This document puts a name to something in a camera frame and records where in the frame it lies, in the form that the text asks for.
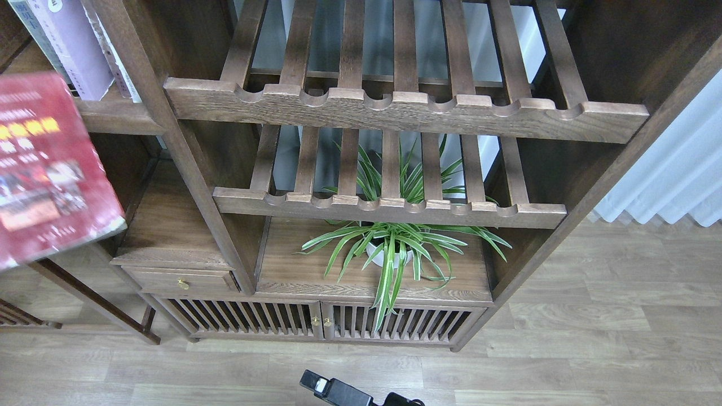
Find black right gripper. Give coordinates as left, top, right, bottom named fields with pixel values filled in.
left=299, top=370, right=425, bottom=406

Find red paperback book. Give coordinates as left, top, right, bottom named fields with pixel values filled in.
left=1, top=71, right=126, bottom=271

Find white and lilac book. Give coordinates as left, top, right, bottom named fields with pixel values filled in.
left=28, top=1, right=113, bottom=101

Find yellow and black thick book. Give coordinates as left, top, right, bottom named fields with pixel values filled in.
left=8, top=1, right=76, bottom=92

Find white plant pot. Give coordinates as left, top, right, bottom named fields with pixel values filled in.
left=367, top=237, right=414, bottom=268

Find brass drawer knob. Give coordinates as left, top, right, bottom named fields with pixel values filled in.
left=177, top=278, right=190, bottom=290

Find green spider plant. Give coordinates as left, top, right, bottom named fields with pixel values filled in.
left=296, top=147, right=512, bottom=332

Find dark wooden bookshelf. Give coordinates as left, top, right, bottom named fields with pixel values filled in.
left=0, top=0, right=722, bottom=353

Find dark wooden side furniture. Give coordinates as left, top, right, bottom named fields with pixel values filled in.
left=2, top=233, right=161, bottom=345

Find standing book with pink spine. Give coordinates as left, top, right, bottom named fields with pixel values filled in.
left=81, top=1, right=142, bottom=103

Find white curtain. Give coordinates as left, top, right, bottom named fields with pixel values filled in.
left=593, top=73, right=721, bottom=227

